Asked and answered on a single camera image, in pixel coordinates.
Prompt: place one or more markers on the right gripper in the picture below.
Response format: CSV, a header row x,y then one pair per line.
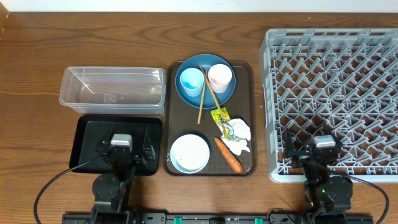
x,y
300,157

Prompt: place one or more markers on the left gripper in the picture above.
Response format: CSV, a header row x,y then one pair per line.
x,y
150,152

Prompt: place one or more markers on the light blue bowl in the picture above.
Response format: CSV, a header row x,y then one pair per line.
x,y
189,153

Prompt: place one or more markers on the white tissue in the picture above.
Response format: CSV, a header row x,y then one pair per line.
x,y
236,136

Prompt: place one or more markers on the orange carrot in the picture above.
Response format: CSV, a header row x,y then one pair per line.
x,y
231,160

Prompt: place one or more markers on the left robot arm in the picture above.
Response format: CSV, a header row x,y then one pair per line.
x,y
111,190

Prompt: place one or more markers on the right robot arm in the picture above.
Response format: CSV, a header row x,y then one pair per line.
x,y
329,195

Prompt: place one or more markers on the grey dishwasher rack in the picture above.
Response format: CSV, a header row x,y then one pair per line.
x,y
345,79

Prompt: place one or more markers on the black plastic tray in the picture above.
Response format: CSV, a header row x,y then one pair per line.
x,y
92,130

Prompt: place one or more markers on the clear plastic bin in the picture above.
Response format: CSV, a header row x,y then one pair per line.
x,y
114,90

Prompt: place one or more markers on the light blue cup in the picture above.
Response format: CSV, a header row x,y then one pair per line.
x,y
192,81

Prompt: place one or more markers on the brown serving tray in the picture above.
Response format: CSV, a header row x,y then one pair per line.
x,y
181,118

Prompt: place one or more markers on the yellow green snack wrapper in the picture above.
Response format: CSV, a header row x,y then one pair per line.
x,y
224,128

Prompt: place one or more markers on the right wooden chopstick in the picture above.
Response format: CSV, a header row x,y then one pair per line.
x,y
215,99

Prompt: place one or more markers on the wooden chopstick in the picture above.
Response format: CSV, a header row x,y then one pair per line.
x,y
202,94
215,99

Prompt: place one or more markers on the left wooden chopstick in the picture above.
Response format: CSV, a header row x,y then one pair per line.
x,y
202,94

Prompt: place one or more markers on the pink cup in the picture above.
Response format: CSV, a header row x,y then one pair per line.
x,y
219,76

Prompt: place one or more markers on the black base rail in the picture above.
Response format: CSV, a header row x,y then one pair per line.
x,y
154,218

